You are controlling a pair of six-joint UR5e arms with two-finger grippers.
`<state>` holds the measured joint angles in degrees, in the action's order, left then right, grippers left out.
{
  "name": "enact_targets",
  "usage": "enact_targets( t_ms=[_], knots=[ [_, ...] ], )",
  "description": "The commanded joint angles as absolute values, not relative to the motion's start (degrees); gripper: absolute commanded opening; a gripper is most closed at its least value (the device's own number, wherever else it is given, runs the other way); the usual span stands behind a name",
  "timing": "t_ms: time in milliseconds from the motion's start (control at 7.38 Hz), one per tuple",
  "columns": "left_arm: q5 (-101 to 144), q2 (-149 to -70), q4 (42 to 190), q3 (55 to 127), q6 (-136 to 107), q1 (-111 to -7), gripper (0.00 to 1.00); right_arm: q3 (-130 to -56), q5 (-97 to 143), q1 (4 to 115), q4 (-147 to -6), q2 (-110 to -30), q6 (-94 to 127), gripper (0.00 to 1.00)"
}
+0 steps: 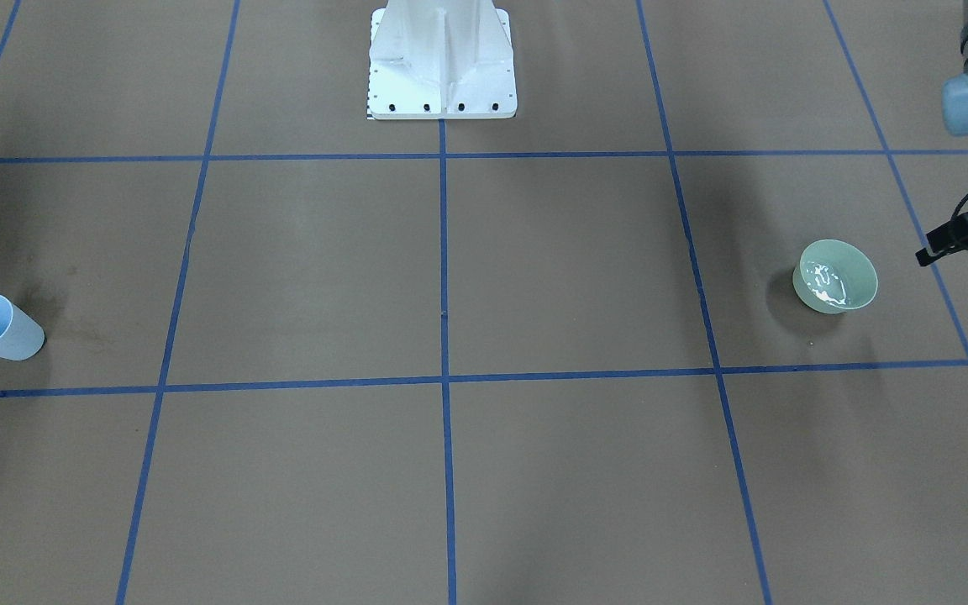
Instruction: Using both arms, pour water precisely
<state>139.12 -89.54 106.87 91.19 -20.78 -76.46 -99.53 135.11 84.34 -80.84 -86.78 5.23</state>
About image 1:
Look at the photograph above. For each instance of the light green ceramic bowl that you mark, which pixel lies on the light green ceramic bowl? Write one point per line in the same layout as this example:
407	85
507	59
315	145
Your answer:
832	277

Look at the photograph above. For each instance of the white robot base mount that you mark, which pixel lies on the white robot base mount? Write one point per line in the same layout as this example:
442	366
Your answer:
441	60

